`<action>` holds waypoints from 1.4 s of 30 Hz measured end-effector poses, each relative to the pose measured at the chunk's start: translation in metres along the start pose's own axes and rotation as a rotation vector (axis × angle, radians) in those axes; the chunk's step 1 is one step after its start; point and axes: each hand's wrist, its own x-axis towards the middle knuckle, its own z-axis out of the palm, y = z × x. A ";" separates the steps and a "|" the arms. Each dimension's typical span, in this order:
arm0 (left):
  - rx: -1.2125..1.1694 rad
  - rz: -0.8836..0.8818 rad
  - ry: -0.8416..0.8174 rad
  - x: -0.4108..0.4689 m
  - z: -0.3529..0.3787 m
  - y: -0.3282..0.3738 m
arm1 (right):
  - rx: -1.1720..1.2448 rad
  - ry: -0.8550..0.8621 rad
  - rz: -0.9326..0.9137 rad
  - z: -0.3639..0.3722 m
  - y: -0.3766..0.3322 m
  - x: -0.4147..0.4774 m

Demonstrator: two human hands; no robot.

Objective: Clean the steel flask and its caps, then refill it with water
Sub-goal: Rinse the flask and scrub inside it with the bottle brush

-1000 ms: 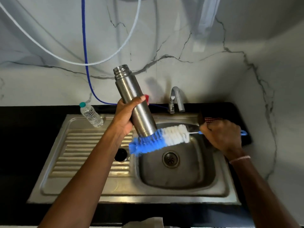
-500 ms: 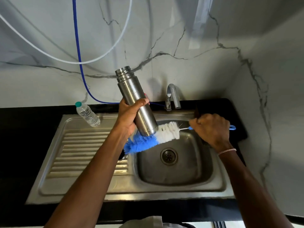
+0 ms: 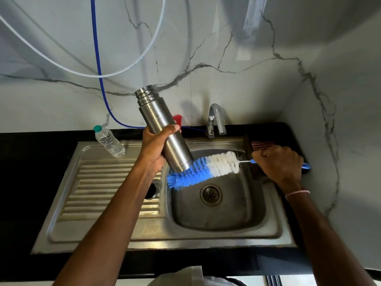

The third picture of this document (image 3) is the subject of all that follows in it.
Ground person's left hand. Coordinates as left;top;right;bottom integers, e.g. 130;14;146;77
134;124;181;176

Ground person's right hand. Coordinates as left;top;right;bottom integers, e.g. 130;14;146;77
251;145;307;196

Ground steel flask bottle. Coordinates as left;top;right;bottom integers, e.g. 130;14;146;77
134;85;194;174

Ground steel flask cup lid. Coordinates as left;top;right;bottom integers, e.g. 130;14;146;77
145;180;162;201

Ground blue white bottle brush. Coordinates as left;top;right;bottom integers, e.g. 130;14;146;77
166;151;311;191

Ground person's right forearm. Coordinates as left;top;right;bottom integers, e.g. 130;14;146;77
285;192;377;286

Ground person's left forearm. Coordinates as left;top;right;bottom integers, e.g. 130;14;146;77
52;162;160;286

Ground clear plastic water bottle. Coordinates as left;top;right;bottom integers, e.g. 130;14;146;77
93;125;126;158

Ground red checkered cloth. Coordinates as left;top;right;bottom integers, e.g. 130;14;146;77
251;141;274;152

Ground dark woven tray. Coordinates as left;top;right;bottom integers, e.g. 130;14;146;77
242;122;310;182

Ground chrome sink faucet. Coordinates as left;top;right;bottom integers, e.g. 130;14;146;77
206;103;227;139

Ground metal sink drain strainer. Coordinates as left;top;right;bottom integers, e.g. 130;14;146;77
200;184;223;207

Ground stainless steel sink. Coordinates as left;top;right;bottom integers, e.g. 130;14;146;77
30;137;298;255

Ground red white thread bracelet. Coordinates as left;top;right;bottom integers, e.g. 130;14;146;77
284;189;311;199

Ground white hose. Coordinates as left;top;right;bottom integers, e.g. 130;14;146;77
0;0;167;79

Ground blue hose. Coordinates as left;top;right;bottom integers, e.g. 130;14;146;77
90;0;208;131

